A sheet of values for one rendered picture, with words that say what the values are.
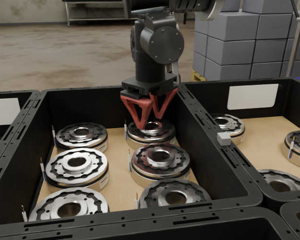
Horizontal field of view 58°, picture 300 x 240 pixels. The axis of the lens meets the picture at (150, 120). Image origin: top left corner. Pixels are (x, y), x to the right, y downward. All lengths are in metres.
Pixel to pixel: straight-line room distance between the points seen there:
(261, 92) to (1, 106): 0.59
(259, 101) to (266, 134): 0.10
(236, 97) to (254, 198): 0.41
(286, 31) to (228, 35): 0.67
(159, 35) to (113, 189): 0.25
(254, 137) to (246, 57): 2.54
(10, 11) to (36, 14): 0.83
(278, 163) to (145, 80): 0.29
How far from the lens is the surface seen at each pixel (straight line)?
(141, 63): 0.50
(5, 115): 0.66
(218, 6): 0.87
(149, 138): 0.53
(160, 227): 0.27
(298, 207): 0.32
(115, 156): 0.54
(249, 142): 0.62
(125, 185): 0.47
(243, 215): 0.29
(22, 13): 10.72
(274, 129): 0.70
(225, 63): 3.04
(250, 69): 3.26
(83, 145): 0.52
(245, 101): 0.70
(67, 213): 0.41
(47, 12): 10.61
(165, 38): 0.42
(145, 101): 0.49
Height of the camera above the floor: 1.13
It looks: 26 degrees down
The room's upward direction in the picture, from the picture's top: straight up
